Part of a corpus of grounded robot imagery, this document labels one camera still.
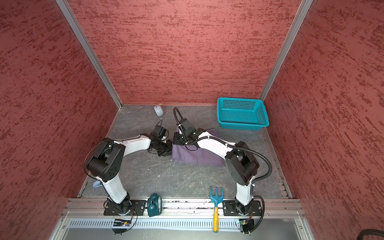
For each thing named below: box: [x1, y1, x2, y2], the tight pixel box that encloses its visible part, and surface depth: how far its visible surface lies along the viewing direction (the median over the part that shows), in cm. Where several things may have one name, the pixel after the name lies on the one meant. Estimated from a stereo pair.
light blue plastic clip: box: [93, 180, 103, 188], surface depth 81 cm
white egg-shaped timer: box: [153, 105, 164, 118], surface depth 109 cm
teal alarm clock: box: [147, 192, 162, 217], surface depth 70 cm
